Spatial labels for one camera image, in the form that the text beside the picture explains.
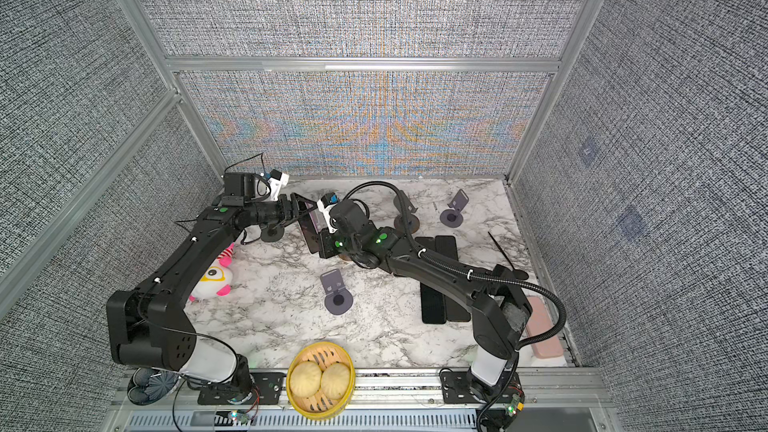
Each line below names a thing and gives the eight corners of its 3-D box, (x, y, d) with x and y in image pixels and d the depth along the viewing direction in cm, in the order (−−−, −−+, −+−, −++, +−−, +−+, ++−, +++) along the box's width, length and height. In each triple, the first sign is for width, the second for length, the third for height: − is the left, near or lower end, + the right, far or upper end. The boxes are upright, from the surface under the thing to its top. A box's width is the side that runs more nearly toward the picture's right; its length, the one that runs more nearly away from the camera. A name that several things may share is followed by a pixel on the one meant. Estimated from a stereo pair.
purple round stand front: (324, 314, 87) (318, 298, 79) (327, 286, 93) (322, 269, 84) (351, 314, 87) (348, 298, 79) (353, 287, 93) (350, 269, 84)
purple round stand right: (442, 224, 108) (447, 204, 99) (453, 208, 113) (459, 188, 104) (456, 231, 106) (462, 212, 97) (467, 215, 110) (474, 195, 102)
